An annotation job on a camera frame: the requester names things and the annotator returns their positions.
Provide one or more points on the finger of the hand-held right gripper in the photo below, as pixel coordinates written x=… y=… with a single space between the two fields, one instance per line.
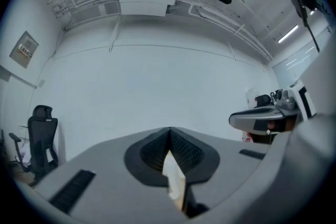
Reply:
x=244 y=118

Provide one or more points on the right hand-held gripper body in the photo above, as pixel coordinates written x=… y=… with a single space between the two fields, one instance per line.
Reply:
x=305 y=105

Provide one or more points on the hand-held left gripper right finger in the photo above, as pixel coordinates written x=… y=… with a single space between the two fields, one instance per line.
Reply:
x=231 y=160

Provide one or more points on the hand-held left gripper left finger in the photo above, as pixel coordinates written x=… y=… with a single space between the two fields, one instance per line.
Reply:
x=105 y=178

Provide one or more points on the white object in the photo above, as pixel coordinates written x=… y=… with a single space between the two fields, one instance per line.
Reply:
x=173 y=175

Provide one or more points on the person's right hand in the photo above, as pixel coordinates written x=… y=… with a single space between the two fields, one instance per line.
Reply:
x=290 y=125

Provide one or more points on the pile of red-label bottles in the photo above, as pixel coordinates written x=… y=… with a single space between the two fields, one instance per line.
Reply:
x=247 y=136

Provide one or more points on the tall clear plastic bag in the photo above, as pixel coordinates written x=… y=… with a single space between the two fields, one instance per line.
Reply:
x=250 y=95

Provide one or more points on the black office chair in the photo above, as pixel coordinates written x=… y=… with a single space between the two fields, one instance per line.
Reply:
x=42 y=133
x=263 y=100

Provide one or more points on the long ceiling light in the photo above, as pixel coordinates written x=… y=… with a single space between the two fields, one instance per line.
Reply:
x=288 y=34

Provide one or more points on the bundle of white ceiling pipes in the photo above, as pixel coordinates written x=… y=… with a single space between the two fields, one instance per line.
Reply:
x=249 y=39

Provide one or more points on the white wall socket box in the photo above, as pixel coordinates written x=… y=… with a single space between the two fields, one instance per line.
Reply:
x=42 y=83

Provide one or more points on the grey electrical wall panel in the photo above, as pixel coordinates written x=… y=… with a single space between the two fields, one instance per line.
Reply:
x=24 y=49

